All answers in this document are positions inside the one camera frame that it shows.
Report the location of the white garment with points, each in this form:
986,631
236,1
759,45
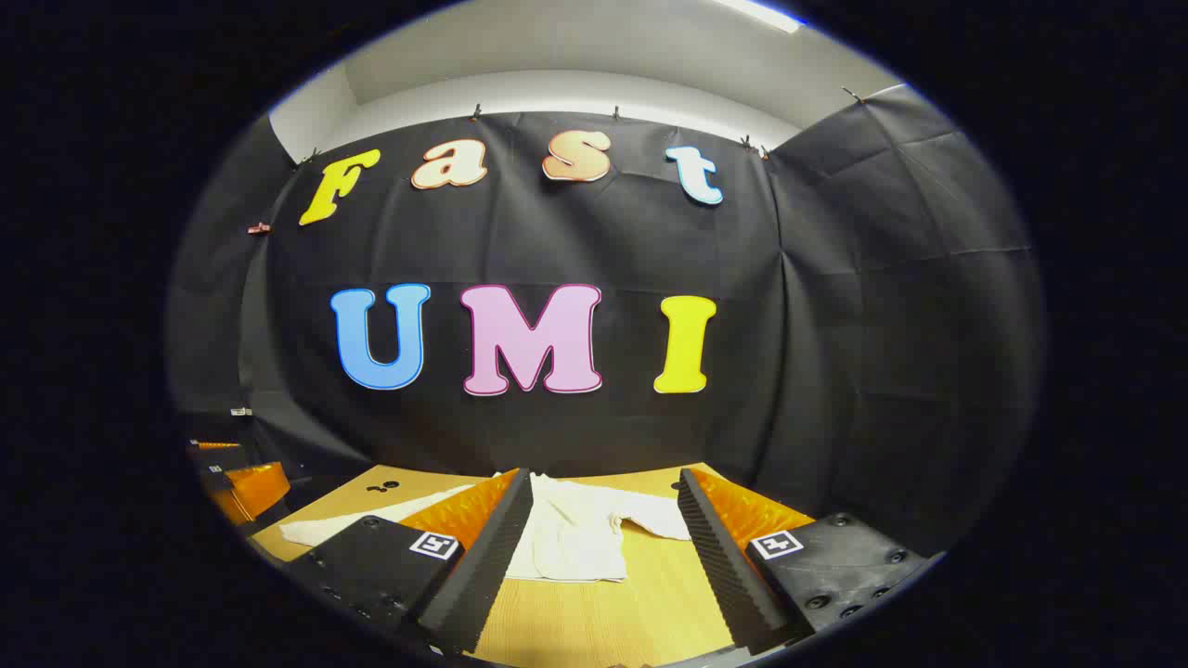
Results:
575,529

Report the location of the ceiling light strip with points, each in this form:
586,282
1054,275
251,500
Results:
761,14

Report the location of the black backdrop cloth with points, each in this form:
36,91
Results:
557,241

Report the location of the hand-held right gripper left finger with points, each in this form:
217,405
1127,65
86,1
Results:
492,566

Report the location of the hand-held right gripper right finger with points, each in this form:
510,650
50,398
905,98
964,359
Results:
724,566

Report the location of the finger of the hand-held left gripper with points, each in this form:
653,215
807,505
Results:
260,487
218,456

